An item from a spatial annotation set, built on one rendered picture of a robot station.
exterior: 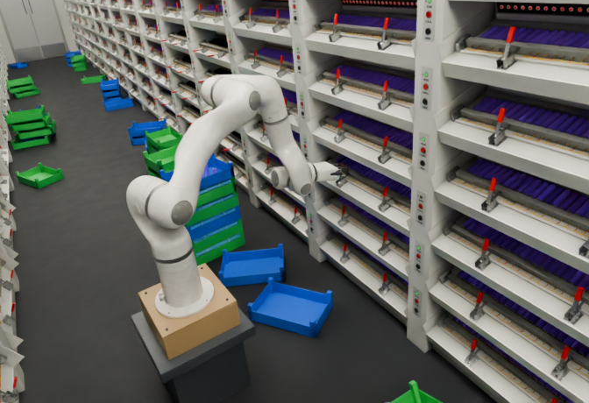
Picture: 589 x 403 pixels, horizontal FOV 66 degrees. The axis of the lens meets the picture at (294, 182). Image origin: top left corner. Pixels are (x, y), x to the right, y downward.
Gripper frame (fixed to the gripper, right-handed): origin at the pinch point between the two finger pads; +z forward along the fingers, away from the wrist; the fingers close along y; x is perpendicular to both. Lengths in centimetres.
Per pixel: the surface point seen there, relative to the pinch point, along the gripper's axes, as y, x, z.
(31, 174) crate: -249, -73, -112
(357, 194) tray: 11.0, -7.3, -0.2
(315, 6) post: -18, 61, -6
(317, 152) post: -18.0, 1.5, -0.7
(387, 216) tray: 31.0, -8.2, -1.7
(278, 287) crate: -10, -57, -22
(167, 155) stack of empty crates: -105, -22, -43
